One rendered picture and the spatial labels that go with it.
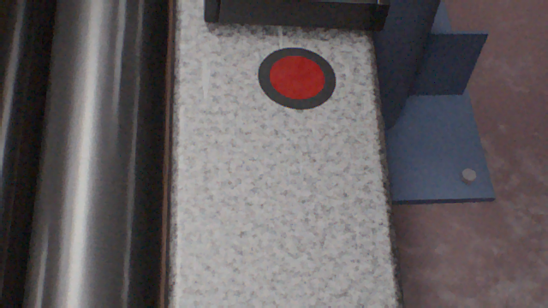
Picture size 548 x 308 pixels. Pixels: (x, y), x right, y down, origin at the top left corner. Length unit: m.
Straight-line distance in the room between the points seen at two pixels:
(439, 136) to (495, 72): 0.18
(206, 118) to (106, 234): 0.07
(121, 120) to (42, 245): 0.06
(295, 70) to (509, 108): 1.25
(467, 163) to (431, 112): 0.10
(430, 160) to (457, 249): 0.14
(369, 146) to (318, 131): 0.02
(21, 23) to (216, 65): 0.08
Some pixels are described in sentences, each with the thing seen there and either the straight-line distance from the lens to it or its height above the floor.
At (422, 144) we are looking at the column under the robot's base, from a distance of 1.57.
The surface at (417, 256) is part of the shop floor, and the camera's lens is 1.48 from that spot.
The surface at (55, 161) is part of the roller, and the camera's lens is 0.40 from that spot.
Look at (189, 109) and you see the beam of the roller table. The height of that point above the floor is 0.92.
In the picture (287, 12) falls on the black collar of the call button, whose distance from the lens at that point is 0.44.
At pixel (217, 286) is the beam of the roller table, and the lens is 0.37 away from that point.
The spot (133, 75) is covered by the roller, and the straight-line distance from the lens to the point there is 0.42.
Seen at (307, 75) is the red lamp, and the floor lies 0.92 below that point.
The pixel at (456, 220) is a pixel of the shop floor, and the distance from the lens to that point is 1.52.
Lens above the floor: 1.24
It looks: 55 degrees down
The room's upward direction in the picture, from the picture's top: 11 degrees clockwise
